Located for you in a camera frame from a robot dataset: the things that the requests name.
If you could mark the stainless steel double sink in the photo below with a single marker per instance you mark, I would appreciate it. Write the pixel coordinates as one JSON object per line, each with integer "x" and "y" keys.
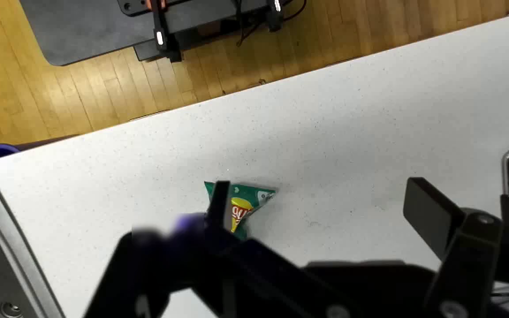
{"x": 0, "y": 258}

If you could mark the black stand base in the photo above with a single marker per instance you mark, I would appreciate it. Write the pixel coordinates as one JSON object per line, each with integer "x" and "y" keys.
{"x": 88, "y": 26}

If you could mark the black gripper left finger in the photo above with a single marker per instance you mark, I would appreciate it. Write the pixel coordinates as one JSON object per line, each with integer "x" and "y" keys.
{"x": 148, "y": 265}

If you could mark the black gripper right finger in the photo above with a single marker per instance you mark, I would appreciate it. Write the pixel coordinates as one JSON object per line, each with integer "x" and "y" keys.
{"x": 459, "y": 252}

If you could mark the black stand frame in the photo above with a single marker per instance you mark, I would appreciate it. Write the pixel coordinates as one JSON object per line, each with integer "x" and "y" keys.
{"x": 162, "y": 35}

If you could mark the green Lays chip bag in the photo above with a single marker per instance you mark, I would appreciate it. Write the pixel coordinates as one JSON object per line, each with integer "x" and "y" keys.
{"x": 247, "y": 203}

